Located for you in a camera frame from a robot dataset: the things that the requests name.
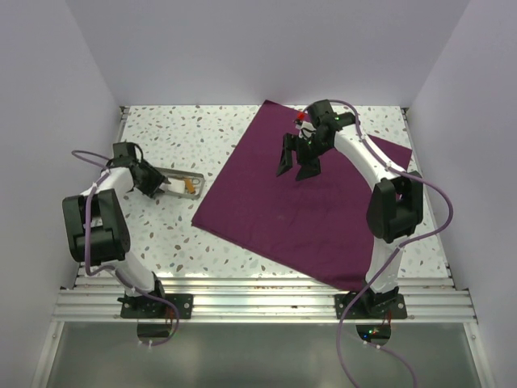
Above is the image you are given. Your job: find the metal instrument tray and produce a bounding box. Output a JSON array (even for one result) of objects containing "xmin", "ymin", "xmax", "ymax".
[{"xmin": 158, "ymin": 168, "xmax": 205, "ymax": 200}]

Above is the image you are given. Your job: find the purple cable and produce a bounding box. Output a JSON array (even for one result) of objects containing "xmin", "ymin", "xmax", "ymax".
[
  {"xmin": 71, "ymin": 150, "xmax": 181, "ymax": 349},
  {"xmin": 302, "ymin": 99, "xmax": 453, "ymax": 388}
]

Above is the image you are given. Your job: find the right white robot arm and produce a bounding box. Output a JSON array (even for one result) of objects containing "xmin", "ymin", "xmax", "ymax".
[{"xmin": 276, "ymin": 108, "xmax": 423, "ymax": 318}]

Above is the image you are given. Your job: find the orange bandage strip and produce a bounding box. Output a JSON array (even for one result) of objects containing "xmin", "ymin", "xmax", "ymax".
[{"xmin": 184, "ymin": 179, "xmax": 195, "ymax": 194}]

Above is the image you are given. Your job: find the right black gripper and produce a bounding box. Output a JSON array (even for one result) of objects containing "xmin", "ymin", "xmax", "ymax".
[{"xmin": 277, "ymin": 133, "xmax": 332, "ymax": 182}]

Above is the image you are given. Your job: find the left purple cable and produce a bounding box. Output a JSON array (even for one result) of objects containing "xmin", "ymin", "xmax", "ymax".
[{"xmin": 71, "ymin": 150, "xmax": 181, "ymax": 349}]

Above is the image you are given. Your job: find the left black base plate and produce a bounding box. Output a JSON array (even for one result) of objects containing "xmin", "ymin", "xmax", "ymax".
[{"xmin": 117, "ymin": 293, "xmax": 194, "ymax": 319}]

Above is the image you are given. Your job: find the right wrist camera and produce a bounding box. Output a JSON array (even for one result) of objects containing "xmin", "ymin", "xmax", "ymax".
[{"xmin": 294, "ymin": 99, "xmax": 337, "ymax": 129}]

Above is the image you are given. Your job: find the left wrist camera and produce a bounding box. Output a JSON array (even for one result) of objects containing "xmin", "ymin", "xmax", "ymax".
[{"xmin": 111, "ymin": 141, "xmax": 144, "ymax": 166}]

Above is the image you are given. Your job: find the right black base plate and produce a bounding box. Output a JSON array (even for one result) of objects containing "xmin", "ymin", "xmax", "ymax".
[{"xmin": 334, "ymin": 290, "xmax": 408, "ymax": 320}]

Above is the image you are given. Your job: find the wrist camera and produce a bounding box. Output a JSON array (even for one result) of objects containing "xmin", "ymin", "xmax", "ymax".
[
  {"xmin": 111, "ymin": 141, "xmax": 144, "ymax": 166},
  {"xmin": 294, "ymin": 99, "xmax": 337, "ymax": 129}
]

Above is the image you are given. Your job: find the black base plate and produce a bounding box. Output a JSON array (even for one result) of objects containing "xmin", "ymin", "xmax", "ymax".
[
  {"xmin": 117, "ymin": 293, "xmax": 194, "ymax": 319},
  {"xmin": 334, "ymin": 290, "xmax": 408, "ymax": 320}
]

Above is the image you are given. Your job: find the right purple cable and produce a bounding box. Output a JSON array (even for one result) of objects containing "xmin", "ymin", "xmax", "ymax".
[{"xmin": 302, "ymin": 99, "xmax": 453, "ymax": 388}]

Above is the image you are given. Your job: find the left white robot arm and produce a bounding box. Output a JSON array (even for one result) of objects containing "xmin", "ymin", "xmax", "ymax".
[{"xmin": 62, "ymin": 161, "xmax": 169, "ymax": 318}]

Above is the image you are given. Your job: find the purple cloth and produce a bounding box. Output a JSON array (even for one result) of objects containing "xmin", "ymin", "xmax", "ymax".
[{"xmin": 191, "ymin": 101, "xmax": 411, "ymax": 293}]

